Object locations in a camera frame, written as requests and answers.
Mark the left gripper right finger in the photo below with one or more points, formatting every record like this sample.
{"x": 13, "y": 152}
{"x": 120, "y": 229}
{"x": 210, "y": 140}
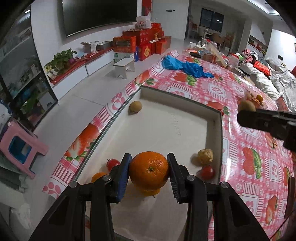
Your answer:
{"x": 232, "y": 218}

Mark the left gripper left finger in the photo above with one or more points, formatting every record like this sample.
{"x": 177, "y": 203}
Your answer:
{"x": 65, "y": 219}

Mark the brown kiwi mid table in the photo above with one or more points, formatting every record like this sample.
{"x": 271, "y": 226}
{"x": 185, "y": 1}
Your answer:
{"x": 246, "y": 105}

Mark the orange mandarin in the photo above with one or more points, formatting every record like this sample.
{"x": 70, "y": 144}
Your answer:
{"x": 97, "y": 176}
{"x": 147, "y": 193}
{"x": 149, "y": 171}

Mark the wrinkled walnut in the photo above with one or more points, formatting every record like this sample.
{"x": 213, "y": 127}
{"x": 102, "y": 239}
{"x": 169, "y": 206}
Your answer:
{"x": 205, "y": 157}

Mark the red cherry tomato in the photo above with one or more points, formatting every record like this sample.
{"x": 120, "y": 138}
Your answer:
{"x": 112, "y": 163}

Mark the brown kiwi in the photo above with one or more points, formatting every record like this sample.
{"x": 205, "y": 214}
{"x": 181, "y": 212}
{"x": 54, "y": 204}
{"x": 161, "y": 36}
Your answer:
{"x": 135, "y": 107}

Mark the glass fruit bowl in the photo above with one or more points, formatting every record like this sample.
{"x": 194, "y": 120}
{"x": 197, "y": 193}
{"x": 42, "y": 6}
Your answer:
{"x": 251, "y": 96}

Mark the orange in bowl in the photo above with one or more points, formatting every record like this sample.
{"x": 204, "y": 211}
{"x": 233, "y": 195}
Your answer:
{"x": 259, "y": 98}

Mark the pink strawberry tablecloth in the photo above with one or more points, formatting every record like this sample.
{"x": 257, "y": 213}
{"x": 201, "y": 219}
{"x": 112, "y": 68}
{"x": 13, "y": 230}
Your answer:
{"x": 254, "y": 163}

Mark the grey white bedding sofa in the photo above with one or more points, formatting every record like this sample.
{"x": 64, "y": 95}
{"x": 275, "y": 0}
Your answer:
{"x": 272, "y": 77}

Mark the pink plastic stool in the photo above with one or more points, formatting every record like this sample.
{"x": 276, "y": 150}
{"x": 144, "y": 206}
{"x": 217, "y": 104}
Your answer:
{"x": 20, "y": 146}

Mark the blue plastic gloves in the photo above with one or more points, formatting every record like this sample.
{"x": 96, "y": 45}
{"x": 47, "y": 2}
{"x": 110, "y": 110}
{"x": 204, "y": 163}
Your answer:
{"x": 189, "y": 68}

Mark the white tv cabinet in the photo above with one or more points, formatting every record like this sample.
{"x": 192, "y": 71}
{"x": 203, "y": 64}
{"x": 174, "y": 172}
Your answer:
{"x": 81, "y": 69}

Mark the green potted plant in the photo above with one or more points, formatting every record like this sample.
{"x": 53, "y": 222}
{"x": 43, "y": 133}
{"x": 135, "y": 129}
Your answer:
{"x": 61, "y": 60}

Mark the red gift boxes stack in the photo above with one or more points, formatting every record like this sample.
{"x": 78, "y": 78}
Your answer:
{"x": 139, "y": 44}

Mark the small white stool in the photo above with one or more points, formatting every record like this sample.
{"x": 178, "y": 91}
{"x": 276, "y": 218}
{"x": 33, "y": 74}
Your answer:
{"x": 121, "y": 67}

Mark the black television screen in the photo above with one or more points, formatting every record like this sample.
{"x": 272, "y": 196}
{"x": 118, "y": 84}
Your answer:
{"x": 81, "y": 15}

